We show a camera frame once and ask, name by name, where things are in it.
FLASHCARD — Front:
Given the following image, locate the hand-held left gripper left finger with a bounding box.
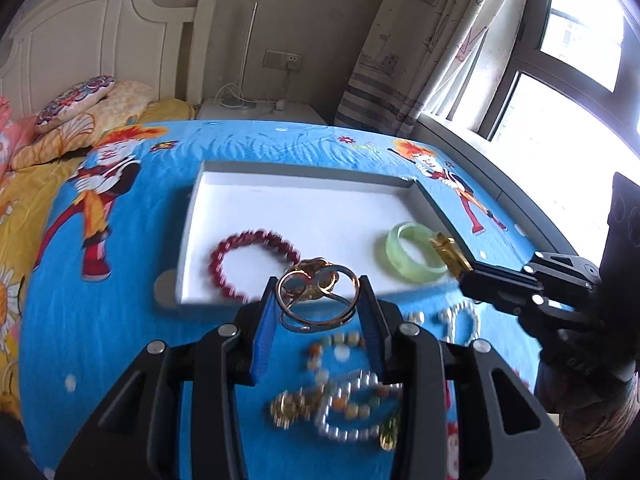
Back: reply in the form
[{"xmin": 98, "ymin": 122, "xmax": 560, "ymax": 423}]
[{"xmin": 54, "ymin": 276, "xmax": 281, "ymax": 480}]

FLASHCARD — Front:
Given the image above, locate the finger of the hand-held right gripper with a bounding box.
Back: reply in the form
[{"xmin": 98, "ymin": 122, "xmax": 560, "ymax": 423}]
[
  {"xmin": 460, "ymin": 284, "xmax": 598, "ymax": 333},
  {"xmin": 459, "ymin": 251, "xmax": 601, "ymax": 293}
]

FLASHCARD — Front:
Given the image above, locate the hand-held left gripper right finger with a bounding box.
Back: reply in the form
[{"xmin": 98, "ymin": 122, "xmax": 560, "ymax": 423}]
[{"xmin": 357, "ymin": 275, "xmax": 586, "ymax": 480}]

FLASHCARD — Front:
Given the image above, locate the gold hair clip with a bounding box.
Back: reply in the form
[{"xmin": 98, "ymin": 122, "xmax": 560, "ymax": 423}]
[{"xmin": 430, "ymin": 232, "xmax": 473, "ymax": 278}]

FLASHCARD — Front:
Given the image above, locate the gold double ring bangle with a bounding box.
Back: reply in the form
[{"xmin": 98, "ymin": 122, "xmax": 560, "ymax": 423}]
[{"xmin": 275, "ymin": 257, "xmax": 361, "ymax": 335}]

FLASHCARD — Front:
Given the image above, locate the grey tray with white inside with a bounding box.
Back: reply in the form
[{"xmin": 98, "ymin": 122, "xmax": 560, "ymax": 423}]
[{"xmin": 177, "ymin": 160, "xmax": 473, "ymax": 311}]

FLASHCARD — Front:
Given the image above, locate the person's right forearm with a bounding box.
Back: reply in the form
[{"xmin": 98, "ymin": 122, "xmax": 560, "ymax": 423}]
[{"xmin": 532, "ymin": 360, "xmax": 640, "ymax": 480}]

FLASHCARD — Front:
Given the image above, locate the gold brooch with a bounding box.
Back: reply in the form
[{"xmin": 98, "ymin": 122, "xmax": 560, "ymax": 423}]
[{"xmin": 269, "ymin": 390, "xmax": 326, "ymax": 428}]

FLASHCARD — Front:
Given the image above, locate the green jade bangle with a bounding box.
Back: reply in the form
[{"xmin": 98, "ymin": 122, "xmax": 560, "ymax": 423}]
[{"xmin": 386, "ymin": 222, "xmax": 450, "ymax": 276}]

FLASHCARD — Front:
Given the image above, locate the gold green pendant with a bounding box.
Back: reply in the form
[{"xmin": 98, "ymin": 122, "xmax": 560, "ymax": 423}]
[{"xmin": 377, "ymin": 412, "xmax": 401, "ymax": 452}]

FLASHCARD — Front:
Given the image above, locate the blue printed blanket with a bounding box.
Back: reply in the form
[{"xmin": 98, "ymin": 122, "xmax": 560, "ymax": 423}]
[{"xmin": 20, "ymin": 119, "xmax": 591, "ymax": 480}]

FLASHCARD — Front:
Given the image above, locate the white nightstand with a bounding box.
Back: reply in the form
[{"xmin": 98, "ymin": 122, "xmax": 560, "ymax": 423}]
[{"xmin": 195, "ymin": 97, "xmax": 328, "ymax": 126}]

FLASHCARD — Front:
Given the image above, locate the printed curtain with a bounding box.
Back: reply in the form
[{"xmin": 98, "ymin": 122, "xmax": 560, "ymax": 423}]
[{"xmin": 334, "ymin": 0, "xmax": 533, "ymax": 136}]

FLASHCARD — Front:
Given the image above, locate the dark framed window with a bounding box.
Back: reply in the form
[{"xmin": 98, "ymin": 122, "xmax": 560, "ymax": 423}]
[{"xmin": 417, "ymin": 0, "xmax": 640, "ymax": 261}]

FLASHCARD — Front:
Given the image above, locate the yellow floral bed sheet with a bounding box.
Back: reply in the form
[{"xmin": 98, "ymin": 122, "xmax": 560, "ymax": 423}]
[{"xmin": 0, "ymin": 100, "xmax": 196, "ymax": 421}]

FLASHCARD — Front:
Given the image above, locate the yellow leaf print pillow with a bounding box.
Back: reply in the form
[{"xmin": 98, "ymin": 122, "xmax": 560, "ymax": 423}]
[{"xmin": 10, "ymin": 80, "xmax": 156, "ymax": 171}]

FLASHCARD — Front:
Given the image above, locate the white slim pole lamp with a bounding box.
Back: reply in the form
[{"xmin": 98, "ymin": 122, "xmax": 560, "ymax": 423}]
[{"xmin": 220, "ymin": 2, "xmax": 259, "ymax": 111}]

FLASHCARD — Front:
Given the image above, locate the patterned round cushion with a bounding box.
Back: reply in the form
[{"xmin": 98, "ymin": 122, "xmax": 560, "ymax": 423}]
[{"xmin": 34, "ymin": 75, "xmax": 117, "ymax": 135}]

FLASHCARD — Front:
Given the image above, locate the pink floral quilt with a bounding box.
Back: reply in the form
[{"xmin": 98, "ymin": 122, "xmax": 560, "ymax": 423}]
[{"xmin": 0, "ymin": 97, "xmax": 36, "ymax": 161}]

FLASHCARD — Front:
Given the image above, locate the white bed headboard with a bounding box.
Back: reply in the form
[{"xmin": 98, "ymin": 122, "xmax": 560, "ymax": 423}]
[{"xmin": 0, "ymin": 0, "xmax": 221, "ymax": 121}]

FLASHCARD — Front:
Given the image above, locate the multicolour bead bracelet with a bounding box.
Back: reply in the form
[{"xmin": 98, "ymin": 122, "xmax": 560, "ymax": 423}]
[{"xmin": 300, "ymin": 331, "xmax": 403, "ymax": 418}]

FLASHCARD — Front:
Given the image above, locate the pearl bracelet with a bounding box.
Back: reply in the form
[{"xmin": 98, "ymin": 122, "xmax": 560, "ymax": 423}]
[{"xmin": 439, "ymin": 300, "xmax": 481, "ymax": 346}]

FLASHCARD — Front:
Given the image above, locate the red bead bracelet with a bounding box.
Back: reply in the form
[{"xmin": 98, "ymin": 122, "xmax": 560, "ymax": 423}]
[{"xmin": 209, "ymin": 229, "xmax": 301, "ymax": 303}]

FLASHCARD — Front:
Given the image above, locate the pearl necklace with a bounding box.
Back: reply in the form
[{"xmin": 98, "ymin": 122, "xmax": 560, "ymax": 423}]
[{"xmin": 312, "ymin": 370, "xmax": 401, "ymax": 443}]

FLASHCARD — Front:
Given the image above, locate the thin white charging cable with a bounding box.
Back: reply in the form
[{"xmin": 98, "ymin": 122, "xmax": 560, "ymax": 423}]
[{"xmin": 215, "ymin": 82, "xmax": 247, "ymax": 109}]

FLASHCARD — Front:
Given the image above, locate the wall socket panel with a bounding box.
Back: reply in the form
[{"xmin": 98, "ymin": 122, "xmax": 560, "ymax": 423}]
[{"xmin": 262, "ymin": 49, "xmax": 303, "ymax": 72}]

